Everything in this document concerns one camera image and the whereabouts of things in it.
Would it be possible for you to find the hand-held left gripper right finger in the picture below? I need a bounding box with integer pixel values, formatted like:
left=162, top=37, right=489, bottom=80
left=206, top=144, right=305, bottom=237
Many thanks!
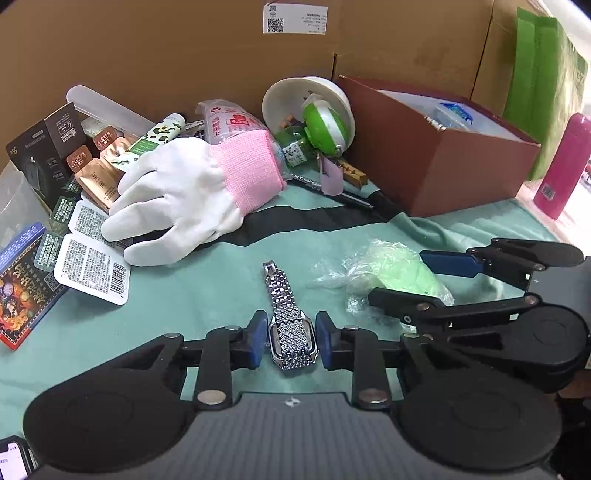
left=315, top=311, right=462, bottom=410

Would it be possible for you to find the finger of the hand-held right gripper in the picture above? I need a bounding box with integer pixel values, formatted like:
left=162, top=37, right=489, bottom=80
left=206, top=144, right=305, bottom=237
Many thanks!
left=368, top=287, right=542, bottom=334
left=419, top=237, right=585, bottom=292

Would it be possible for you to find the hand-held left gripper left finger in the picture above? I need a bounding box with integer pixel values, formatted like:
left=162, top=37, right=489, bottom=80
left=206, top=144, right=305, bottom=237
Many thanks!
left=99, top=310, right=269, bottom=411

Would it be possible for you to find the silver metal wristwatch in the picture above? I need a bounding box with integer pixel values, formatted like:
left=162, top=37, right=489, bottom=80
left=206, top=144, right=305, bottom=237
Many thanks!
left=263, top=261, right=320, bottom=373

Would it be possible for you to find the green item in clear wrap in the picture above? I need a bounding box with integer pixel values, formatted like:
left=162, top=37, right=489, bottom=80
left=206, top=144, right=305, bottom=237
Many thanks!
left=314, top=237, right=455, bottom=330

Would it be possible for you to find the teal cloth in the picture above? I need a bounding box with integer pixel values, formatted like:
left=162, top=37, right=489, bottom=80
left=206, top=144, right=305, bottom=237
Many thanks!
left=0, top=178, right=591, bottom=441

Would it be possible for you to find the brown cardboard box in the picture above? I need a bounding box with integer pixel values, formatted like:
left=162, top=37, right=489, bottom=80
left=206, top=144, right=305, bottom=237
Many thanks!
left=333, top=75, right=542, bottom=217

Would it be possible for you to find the black pen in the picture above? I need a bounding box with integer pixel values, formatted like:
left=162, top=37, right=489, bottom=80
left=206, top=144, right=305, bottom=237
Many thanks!
left=286, top=173, right=375, bottom=210

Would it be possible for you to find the wooden clothespin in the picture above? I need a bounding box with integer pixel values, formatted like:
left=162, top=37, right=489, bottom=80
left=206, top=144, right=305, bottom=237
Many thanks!
left=337, top=157, right=369, bottom=189

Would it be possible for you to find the purple tag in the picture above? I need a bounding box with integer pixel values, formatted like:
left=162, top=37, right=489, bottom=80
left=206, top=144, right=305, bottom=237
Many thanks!
left=320, top=157, right=345, bottom=197

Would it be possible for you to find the clear plastic container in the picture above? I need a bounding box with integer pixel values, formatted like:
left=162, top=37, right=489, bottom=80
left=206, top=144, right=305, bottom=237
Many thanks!
left=383, top=90, right=520, bottom=141

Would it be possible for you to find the pink bottle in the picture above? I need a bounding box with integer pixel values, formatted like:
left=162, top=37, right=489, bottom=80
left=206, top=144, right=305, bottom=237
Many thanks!
left=533, top=112, right=591, bottom=221

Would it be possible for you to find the white glove with pink cuff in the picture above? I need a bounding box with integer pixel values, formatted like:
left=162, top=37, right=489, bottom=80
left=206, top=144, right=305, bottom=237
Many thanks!
left=100, top=129, right=287, bottom=267

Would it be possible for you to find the white printed sachet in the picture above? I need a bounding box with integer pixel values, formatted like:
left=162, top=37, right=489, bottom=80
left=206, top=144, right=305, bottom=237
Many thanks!
left=54, top=233, right=131, bottom=306
left=67, top=200, right=126, bottom=248

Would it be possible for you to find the green and white round gadget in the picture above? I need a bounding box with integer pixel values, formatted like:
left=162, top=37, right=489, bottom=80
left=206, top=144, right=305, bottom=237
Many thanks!
left=301, top=92, right=348, bottom=156

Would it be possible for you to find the small green bottle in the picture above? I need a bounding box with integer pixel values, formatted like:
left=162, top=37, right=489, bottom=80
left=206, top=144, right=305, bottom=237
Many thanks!
left=272, top=127, right=311, bottom=168

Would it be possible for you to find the green bag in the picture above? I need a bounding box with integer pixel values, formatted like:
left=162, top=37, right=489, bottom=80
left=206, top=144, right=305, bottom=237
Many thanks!
left=503, top=7, right=590, bottom=182

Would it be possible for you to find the copper foil sachet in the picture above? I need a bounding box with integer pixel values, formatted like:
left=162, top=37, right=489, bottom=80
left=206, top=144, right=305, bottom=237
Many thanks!
left=100, top=136, right=139, bottom=172
left=66, top=147, right=94, bottom=176
left=74, top=158, right=126, bottom=214
left=92, top=124, right=117, bottom=149

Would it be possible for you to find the clear packet with red print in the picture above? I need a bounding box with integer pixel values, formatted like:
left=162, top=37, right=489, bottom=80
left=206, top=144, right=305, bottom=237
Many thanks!
left=196, top=99, right=279, bottom=149

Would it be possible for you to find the white tube with green pattern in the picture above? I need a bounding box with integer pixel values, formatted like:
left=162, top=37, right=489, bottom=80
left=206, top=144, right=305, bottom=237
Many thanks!
left=127, top=113, right=186, bottom=163

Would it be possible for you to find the white bowl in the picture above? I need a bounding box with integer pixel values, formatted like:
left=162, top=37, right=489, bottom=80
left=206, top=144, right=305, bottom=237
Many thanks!
left=262, top=76, right=356, bottom=152

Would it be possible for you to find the colourful card box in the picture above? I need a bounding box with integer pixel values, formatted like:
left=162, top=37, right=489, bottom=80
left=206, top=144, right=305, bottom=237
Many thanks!
left=0, top=222, right=66, bottom=352

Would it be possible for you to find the smartphone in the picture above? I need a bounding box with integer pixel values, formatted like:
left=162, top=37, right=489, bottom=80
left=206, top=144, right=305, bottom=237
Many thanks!
left=0, top=435, right=38, bottom=480

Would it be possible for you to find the translucent plastic case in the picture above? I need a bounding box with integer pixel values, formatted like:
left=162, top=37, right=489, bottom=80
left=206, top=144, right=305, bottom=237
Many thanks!
left=66, top=85, right=156, bottom=137

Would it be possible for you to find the clear plastic bag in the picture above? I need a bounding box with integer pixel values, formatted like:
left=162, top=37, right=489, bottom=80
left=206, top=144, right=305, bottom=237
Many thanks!
left=0, top=161, right=52, bottom=251

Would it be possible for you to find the black product box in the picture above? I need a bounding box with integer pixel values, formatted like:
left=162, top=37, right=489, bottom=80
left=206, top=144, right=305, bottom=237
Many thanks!
left=6, top=102, right=91, bottom=216

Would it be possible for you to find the large cardboard box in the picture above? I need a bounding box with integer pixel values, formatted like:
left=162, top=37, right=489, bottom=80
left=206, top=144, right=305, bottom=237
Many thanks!
left=0, top=0, right=497, bottom=171

